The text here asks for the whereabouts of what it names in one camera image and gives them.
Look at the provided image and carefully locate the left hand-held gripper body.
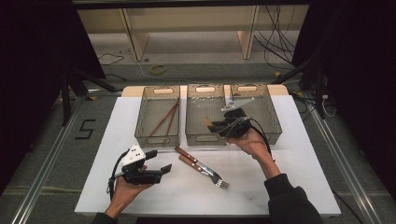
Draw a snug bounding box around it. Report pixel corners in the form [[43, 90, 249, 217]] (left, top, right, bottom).
[[120, 144, 164, 186]]

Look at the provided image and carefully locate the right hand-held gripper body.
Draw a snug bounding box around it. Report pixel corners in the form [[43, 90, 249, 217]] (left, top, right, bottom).
[[214, 97, 256, 139]]

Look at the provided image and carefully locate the grey transparent plastic bin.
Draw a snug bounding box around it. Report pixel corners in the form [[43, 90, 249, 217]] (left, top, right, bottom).
[[185, 83, 231, 147], [229, 83, 283, 147], [134, 85, 181, 148]]

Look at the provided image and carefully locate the brown wooden chopstick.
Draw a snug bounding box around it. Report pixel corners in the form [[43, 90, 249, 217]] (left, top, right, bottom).
[[165, 104, 180, 138], [148, 99, 181, 138]]

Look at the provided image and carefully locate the person's left hand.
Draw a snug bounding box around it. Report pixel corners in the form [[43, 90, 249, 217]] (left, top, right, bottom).
[[105, 164, 153, 218]]

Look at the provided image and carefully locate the person's right hand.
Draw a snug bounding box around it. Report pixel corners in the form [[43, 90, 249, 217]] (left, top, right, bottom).
[[225, 129, 276, 171]]

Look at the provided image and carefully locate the white table cover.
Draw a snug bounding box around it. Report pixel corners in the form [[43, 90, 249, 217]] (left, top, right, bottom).
[[74, 94, 342, 217]]

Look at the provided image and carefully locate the light wooden table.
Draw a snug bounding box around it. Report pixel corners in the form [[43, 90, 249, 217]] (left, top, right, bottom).
[[120, 83, 290, 97]]

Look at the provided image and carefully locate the yellow tape roll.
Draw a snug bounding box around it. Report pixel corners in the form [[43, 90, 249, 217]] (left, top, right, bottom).
[[148, 63, 167, 76]]

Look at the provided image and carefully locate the black tripod stand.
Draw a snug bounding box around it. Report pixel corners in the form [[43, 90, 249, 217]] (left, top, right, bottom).
[[272, 55, 328, 119], [60, 66, 118, 127]]

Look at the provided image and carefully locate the light wooden desk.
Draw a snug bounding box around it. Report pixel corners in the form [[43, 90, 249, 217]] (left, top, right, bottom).
[[72, 0, 311, 62]]

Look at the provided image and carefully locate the black curtain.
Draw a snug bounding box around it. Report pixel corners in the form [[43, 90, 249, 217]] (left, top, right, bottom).
[[0, 0, 106, 194], [292, 0, 396, 194]]

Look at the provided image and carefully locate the left hand-held gripper black cable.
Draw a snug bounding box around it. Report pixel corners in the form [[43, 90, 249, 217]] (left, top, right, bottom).
[[106, 149, 130, 200]]

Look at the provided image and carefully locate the hand-held gripper black cable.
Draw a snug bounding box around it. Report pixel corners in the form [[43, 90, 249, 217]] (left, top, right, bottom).
[[106, 149, 130, 200], [218, 116, 276, 162]]

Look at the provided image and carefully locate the right hand-held gripper black cable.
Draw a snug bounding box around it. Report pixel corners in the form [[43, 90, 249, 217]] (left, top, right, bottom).
[[218, 116, 276, 162]]

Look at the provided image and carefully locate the bundle of black floor cables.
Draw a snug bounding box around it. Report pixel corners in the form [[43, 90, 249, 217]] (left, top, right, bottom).
[[253, 4, 297, 71]]

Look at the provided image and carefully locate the thin white floor cable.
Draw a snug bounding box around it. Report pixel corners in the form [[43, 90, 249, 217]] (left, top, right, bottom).
[[127, 46, 213, 85]]

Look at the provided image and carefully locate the aluminium floor rail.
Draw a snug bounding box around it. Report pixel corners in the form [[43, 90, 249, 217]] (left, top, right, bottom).
[[10, 88, 124, 224], [306, 92, 384, 224]]

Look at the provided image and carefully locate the thin black floor cable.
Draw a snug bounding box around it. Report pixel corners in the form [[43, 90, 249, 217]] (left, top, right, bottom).
[[96, 52, 125, 66]]

